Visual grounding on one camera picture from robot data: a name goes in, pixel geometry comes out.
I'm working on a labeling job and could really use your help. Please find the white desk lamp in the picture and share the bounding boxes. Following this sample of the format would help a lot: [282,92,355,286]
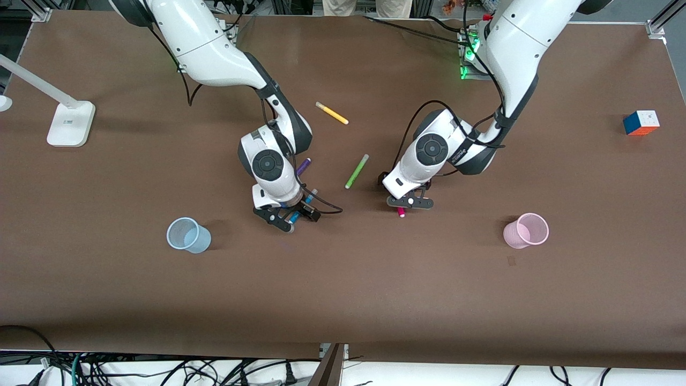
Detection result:
[0,54,96,147]

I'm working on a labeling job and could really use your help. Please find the yellow marker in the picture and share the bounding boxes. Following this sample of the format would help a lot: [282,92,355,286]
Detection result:
[315,101,349,125]

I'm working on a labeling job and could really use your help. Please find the colourful puzzle cube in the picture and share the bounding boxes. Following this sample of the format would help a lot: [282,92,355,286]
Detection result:
[623,110,660,136]

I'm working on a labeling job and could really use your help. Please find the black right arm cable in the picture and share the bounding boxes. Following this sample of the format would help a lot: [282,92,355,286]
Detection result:
[147,27,202,107]

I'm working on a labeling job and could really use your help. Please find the person's leg beige trousers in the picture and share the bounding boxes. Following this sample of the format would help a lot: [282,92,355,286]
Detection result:
[375,0,413,18]
[322,0,366,17]

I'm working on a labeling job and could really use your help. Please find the pink plastic cup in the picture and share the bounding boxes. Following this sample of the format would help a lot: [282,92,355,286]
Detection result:
[503,213,549,249]

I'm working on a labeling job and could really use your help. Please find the green marker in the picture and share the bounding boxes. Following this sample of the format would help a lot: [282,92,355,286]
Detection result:
[345,154,370,190]

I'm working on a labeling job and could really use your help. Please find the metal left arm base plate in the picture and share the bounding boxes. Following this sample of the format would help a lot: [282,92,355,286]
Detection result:
[458,31,491,81]

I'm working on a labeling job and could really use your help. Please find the aluminium frame corner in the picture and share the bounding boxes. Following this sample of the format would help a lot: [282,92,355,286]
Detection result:
[645,0,686,39]
[19,0,53,23]

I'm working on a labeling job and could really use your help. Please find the black looped cable under table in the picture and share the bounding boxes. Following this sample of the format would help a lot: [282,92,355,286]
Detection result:
[0,324,57,386]

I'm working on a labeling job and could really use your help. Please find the blue marker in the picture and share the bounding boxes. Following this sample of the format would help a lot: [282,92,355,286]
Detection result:
[288,189,318,226]

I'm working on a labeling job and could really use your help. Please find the blue plastic cup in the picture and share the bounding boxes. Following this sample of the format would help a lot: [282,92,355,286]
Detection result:
[166,217,212,254]

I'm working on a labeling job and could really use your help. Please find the black cable on table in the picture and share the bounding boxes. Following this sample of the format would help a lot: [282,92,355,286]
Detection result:
[423,15,483,34]
[363,15,469,42]

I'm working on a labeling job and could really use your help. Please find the metal table frame beam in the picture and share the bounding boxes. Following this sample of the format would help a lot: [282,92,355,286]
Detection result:
[308,343,349,386]

